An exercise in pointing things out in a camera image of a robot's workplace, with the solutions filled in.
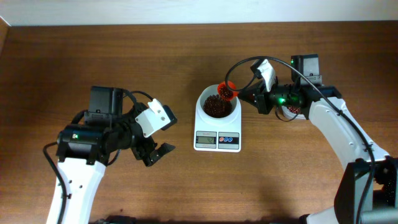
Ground beans in white bowl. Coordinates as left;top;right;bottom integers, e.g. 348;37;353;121
203;95;232;118

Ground red adzuki beans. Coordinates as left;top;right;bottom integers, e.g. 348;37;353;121
287;106;301;114

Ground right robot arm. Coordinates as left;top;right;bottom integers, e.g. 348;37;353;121
238;54;397;223

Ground white round bowl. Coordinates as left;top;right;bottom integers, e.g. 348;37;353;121
198;85;238;118

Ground orange measuring scoop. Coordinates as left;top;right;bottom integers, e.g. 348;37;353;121
217;82;238;101

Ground black cable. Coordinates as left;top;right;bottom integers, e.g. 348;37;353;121
224;55;376;224
42;142;68;224

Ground right black cable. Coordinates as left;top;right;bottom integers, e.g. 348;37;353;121
224;55;376;224

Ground white digital kitchen scale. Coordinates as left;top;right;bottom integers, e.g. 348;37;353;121
193;97;242;152

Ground clear plastic container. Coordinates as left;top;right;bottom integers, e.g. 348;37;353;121
280;83;335;121

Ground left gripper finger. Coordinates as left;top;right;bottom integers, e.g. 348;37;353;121
161;105;177;131
146;143;175;167

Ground left black cable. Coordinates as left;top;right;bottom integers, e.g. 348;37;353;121
42;142;68;224

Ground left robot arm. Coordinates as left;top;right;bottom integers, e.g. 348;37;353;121
43;86;177;223

